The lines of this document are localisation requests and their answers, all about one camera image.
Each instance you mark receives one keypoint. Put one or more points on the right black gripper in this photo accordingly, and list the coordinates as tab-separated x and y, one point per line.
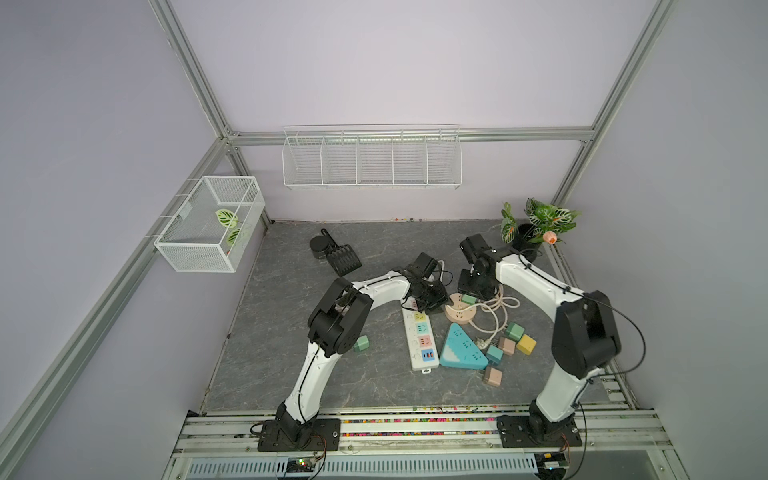
462	286

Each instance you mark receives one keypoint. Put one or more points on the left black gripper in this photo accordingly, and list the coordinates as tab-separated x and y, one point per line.
442	298

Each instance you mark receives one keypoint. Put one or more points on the green adapter round socket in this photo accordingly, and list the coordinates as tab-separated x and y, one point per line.
362	343
468	299

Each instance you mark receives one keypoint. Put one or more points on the white long power strip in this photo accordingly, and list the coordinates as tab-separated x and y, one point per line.
423	354

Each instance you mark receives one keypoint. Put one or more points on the teal triangular power strip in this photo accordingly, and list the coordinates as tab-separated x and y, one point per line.
459	351

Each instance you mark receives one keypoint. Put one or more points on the teal plug adapter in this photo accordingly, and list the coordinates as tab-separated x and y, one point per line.
494	355

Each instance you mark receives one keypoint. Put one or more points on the yellow plug adapter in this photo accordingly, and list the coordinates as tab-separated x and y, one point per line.
526	344

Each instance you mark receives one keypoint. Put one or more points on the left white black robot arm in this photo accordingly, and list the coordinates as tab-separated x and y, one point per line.
337	322

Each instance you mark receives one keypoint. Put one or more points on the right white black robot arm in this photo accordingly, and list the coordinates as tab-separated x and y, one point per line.
585	336

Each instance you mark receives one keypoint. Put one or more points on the black vase with plant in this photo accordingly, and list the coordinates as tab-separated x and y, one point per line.
545	224

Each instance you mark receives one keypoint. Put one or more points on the black slotted scoop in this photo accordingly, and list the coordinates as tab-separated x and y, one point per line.
342	258

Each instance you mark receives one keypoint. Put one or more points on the black round container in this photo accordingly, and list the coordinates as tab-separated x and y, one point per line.
320	246

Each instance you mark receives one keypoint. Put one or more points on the green leaf in basket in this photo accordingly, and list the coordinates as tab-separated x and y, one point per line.
227	218

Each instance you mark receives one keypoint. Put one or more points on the white mesh basket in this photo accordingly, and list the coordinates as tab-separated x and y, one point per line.
193	241

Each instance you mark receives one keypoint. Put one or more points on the white wire wall shelf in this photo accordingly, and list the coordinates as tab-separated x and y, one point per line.
372	156

